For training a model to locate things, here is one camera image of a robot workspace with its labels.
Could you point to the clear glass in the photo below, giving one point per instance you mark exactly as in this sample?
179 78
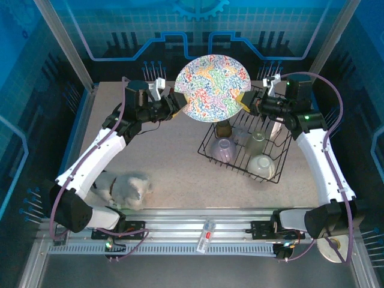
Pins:
240 135

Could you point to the brown translucent cup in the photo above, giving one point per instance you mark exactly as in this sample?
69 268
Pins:
224 129

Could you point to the colourful patterned plate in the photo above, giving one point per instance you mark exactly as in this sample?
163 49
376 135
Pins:
213 87

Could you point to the frosted green cup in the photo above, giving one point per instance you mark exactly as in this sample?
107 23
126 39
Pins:
254 144

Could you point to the white bowl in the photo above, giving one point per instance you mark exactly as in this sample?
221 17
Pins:
261 166

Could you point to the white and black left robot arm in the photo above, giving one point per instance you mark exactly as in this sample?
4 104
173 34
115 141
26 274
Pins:
96 159

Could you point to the white upright dish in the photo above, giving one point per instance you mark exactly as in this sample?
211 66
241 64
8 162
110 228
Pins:
276 130

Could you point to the crumpled white plastic bag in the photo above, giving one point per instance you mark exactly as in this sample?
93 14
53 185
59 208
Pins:
129 189

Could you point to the clear packet with red label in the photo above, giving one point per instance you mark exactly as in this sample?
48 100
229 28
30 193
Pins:
205 237

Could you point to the black connector block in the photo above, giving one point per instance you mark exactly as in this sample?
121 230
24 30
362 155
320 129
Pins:
283 252
115 247

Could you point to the grey tape roll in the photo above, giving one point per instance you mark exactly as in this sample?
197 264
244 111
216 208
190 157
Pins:
327 253

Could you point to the aluminium frame post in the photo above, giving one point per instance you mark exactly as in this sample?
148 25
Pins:
328 45
66 45

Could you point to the aluminium rail beam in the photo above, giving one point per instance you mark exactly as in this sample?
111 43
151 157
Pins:
180 222

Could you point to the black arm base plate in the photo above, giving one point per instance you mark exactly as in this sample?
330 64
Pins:
259 231
136 226

